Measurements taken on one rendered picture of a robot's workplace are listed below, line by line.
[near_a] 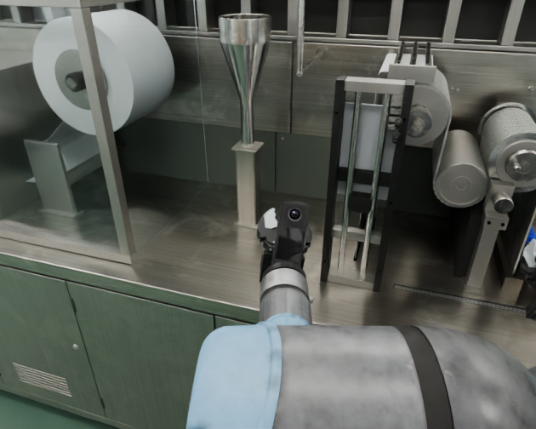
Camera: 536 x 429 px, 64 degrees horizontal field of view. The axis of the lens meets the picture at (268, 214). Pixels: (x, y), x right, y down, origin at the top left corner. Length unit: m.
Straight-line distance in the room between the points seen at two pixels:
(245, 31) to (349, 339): 1.00
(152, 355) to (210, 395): 1.23
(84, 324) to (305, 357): 1.34
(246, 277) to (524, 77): 0.95
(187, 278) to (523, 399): 1.02
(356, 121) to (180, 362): 0.89
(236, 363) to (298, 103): 1.28
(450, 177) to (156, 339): 0.96
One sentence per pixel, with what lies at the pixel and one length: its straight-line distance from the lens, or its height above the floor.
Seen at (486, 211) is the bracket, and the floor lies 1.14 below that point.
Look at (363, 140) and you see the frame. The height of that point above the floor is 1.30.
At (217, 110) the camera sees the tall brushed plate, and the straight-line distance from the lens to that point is 1.59.
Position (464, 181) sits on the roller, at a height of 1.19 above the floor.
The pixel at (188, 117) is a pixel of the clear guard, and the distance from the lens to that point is 1.52.
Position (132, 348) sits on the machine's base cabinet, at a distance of 1.51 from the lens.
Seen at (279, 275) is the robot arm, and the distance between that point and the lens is 0.65.
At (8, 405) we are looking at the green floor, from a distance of 2.33.
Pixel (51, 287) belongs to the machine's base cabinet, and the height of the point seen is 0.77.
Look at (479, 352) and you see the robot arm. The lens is 0.29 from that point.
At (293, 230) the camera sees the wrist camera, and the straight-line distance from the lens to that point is 0.69.
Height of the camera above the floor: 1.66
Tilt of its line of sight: 30 degrees down
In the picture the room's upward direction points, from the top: straight up
